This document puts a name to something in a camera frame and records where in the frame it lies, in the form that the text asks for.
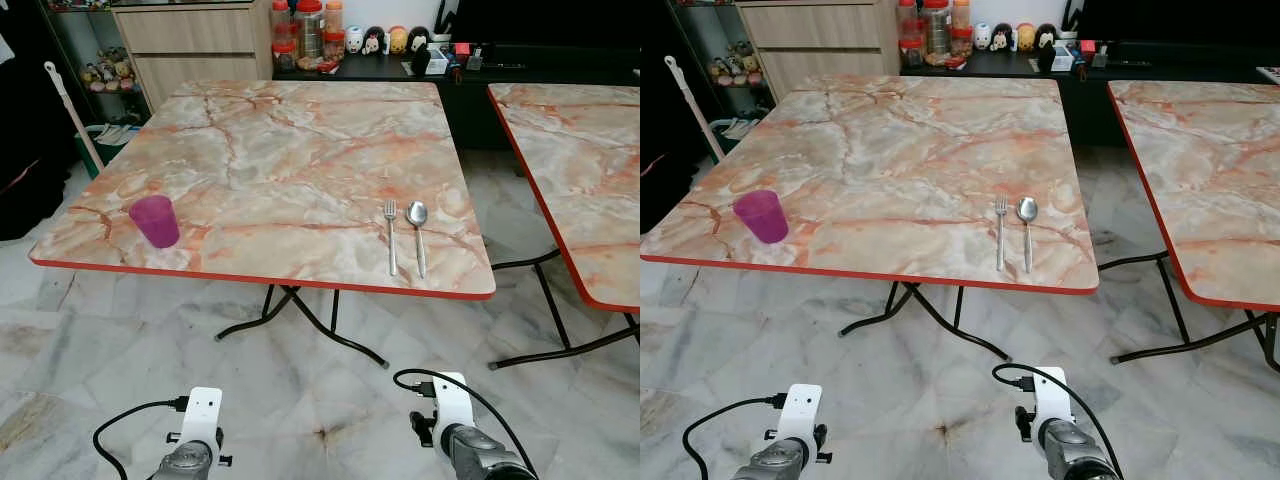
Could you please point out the yellow plush toy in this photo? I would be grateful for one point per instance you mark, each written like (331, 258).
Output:
(1026, 37)
(398, 40)

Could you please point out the black fabric-covered furniture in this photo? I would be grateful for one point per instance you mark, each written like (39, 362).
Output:
(30, 110)
(665, 130)

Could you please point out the dark shelf unit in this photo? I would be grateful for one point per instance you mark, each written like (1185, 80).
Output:
(688, 35)
(62, 40)

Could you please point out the green basket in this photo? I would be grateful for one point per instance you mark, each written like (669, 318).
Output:
(115, 133)
(742, 128)

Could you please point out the printed magazine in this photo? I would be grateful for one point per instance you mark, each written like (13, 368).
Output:
(1270, 74)

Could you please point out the red snack packet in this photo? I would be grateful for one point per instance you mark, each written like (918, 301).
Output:
(955, 62)
(327, 65)

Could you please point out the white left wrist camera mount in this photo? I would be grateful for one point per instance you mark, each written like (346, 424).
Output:
(803, 407)
(203, 410)

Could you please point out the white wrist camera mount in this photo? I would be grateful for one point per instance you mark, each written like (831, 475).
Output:
(803, 407)
(203, 410)
(1053, 394)
(453, 400)

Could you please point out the white box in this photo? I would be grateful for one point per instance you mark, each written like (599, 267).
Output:
(1063, 60)
(437, 63)

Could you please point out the small grey object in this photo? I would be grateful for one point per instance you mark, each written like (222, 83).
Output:
(477, 60)
(1100, 57)

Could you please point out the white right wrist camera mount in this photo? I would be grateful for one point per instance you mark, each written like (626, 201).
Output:
(453, 400)
(1053, 394)

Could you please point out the marble-top folding table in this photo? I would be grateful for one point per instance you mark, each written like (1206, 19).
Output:
(300, 150)
(1210, 160)
(900, 150)
(590, 160)

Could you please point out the pile of small plush toys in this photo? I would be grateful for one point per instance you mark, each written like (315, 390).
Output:
(108, 70)
(735, 65)

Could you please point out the black and white plush toy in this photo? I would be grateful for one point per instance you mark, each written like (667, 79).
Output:
(374, 42)
(1003, 38)

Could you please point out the purple plastic cup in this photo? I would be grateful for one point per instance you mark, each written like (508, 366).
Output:
(762, 217)
(155, 222)

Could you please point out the silver metal fork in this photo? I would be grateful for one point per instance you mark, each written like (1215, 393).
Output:
(1000, 240)
(392, 240)

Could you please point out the silver metal spoon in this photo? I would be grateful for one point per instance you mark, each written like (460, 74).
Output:
(1027, 209)
(417, 213)

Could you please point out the big clear jar red lid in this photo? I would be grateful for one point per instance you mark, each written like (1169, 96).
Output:
(936, 32)
(310, 35)

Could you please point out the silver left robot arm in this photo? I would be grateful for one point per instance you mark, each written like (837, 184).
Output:
(185, 463)
(775, 462)

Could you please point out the black television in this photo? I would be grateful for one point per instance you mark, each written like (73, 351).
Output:
(540, 20)
(1170, 18)

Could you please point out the light wooden drawer cabinet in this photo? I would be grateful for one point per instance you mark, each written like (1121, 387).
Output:
(190, 40)
(820, 35)

